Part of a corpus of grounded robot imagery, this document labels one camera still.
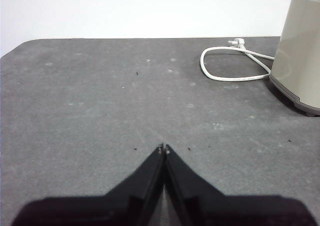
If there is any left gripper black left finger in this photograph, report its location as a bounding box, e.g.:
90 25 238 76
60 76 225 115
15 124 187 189
11 142 165 226

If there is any white toaster power cable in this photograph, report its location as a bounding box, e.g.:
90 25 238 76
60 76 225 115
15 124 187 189
199 37 276 82

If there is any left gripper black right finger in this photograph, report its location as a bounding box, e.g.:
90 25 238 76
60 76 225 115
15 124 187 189
163 143 313 226

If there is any cream two-slot toaster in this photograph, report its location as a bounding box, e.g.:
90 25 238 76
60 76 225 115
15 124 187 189
269 0 320 118

